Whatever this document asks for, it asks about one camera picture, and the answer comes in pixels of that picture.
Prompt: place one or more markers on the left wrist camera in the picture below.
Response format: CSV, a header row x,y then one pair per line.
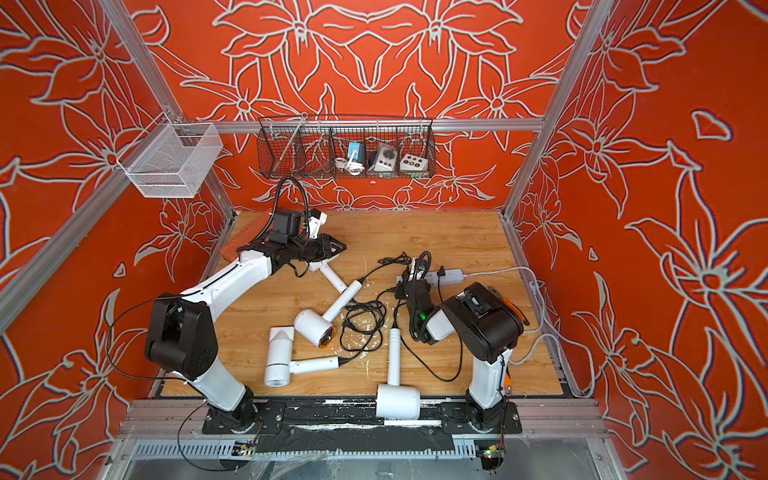
x,y
316,220

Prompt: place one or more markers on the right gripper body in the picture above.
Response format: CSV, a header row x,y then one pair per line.
x,y
407,284

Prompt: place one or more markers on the white hair dryer back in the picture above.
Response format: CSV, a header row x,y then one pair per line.
x,y
330,275

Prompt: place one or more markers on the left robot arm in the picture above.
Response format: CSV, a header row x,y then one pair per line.
x,y
182,340

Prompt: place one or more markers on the white socket cube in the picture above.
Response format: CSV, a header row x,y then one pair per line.
x,y
413,164

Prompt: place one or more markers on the clear plastic wall bin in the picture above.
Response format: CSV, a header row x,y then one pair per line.
x,y
170,160

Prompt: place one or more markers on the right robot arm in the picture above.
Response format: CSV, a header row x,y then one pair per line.
x,y
486,323

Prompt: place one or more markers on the orange plastic tool case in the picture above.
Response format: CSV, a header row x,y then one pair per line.
x,y
246,228

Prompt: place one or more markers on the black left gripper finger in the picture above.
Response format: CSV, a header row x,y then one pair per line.
x,y
330,253
333,243

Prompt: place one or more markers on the white hair dryer front right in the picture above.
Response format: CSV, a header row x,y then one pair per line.
x,y
393,400

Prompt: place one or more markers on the aluminium frame post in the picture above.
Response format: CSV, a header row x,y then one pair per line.
x,y
122,22

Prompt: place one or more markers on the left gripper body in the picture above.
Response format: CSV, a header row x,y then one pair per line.
x,y
309,249

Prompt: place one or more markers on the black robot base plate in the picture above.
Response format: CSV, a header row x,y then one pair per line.
x,y
449,414

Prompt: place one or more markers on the white hair dryer middle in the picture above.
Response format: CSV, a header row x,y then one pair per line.
x,y
319,329

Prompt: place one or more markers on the black wire wall basket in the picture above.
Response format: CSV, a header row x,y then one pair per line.
x,y
315,147

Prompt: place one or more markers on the blue small box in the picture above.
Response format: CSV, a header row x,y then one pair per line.
x,y
355,153

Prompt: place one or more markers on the white hair dryer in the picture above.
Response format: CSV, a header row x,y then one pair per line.
x,y
330,275
393,400
319,329
279,363

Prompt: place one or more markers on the white adapter box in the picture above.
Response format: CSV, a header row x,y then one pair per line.
x,y
385,160

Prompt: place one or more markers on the white power strip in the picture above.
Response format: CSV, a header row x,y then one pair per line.
x,y
451,277

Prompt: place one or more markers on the white hair dryer front left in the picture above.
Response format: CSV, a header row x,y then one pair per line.
x,y
279,363

